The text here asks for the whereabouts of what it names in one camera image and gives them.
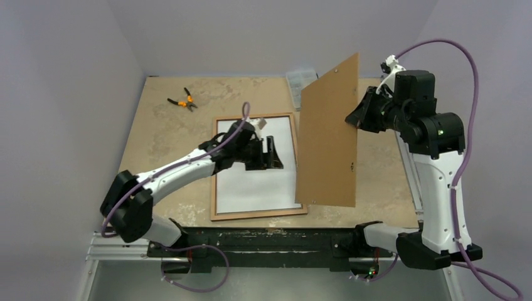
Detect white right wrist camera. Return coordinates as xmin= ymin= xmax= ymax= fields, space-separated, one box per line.
xmin=376 ymin=55 xmax=407 ymax=95

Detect orange black pliers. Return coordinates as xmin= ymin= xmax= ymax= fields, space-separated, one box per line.
xmin=167 ymin=87 xmax=198 ymax=112

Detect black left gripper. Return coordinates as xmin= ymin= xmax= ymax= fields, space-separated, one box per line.
xmin=235 ymin=137 xmax=283 ymax=171

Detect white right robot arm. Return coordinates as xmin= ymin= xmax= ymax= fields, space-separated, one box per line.
xmin=345 ymin=70 xmax=483 ymax=270

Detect blue wooden picture frame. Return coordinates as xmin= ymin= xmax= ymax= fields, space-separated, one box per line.
xmin=210 ymin=112 xmax=309 ymax=222

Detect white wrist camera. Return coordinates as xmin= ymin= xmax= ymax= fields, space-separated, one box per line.
xmin=247 ymin=117 xmax=267 ymax=139
xmin=376 ymin=55 xmax=407 ymax=95

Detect clear plastic screw box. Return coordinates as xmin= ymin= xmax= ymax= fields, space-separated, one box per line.
xmin=285 ymin=69 xmax=319 ymax=112

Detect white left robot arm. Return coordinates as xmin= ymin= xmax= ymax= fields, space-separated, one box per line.
xmin=100 ymin=119 xmax=284 ymax=256

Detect aluminium right side rail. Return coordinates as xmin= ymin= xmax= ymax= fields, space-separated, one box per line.
xmin=395 ymin=131 xmax=424 ymax=228

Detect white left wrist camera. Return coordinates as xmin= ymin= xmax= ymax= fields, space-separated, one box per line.
xmin=247 ymin=117 xmax=267 ymax=139

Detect brown cardboard backing board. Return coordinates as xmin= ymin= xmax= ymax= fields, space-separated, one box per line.
xmin=295 ymin=53 xmax=359 ymax=207

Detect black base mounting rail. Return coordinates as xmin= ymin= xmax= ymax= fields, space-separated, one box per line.
xmin=147 ymin=227 xmax=393 ymax=273

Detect colour photo print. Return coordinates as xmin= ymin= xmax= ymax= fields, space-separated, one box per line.
xmin=213 ymin=114 xmax=305 ymax=217

